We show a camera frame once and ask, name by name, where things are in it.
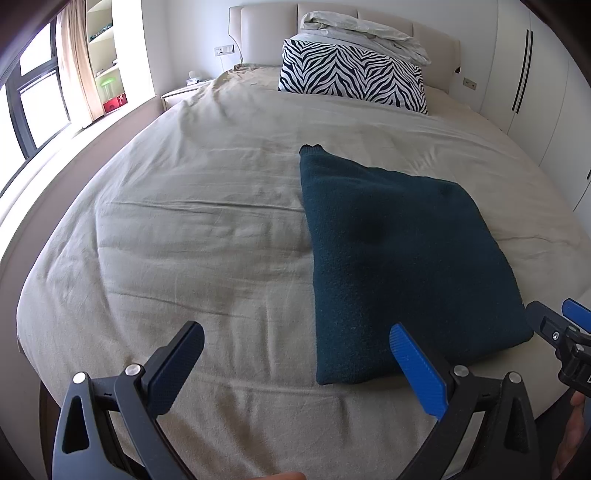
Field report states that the white wardrobe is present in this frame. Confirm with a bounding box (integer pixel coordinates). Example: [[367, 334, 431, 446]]
[[478, 0, 591, 213]]

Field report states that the beige curtain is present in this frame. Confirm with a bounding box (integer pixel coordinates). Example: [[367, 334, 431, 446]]
[[55, 0, 93, 127]]

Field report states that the white nightstand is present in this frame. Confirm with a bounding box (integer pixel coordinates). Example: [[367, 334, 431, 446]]
[[161, 78, 215, 110]]

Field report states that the person's right hand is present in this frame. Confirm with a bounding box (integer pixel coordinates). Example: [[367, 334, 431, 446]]
[[551, 392, 591, 480]]

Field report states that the dark teal knit sweater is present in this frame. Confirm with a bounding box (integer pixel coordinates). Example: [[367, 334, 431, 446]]
[[298, 144, 535, 387]]

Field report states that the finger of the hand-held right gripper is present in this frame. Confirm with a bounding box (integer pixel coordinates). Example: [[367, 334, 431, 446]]
[[526, 300, 567, 345], [562, 298, 591, 333]]

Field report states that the crumpled white duvet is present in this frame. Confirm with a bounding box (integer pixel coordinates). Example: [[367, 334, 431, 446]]
[[295, 11, 432, 65]]

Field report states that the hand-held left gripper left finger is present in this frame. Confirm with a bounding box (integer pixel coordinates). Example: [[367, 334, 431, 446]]
[[52, 320, 205, 480]]

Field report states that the zebra print pillow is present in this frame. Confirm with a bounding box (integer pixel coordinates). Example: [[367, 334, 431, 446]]
[[278, 39, 428, 115]]

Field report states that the black framed window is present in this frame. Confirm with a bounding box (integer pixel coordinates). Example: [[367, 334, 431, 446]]
[[0, 14, 72, 185]]

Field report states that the white wall shelf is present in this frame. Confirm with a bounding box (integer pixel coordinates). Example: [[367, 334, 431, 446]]
[[85, 0, 155, 123]]

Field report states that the bed with beige sheet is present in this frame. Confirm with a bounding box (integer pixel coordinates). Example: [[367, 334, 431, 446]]
[[16, 64, 591, 480]]

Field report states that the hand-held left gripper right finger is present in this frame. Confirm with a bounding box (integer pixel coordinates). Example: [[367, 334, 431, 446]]
[[389, 323, 542, 480]]

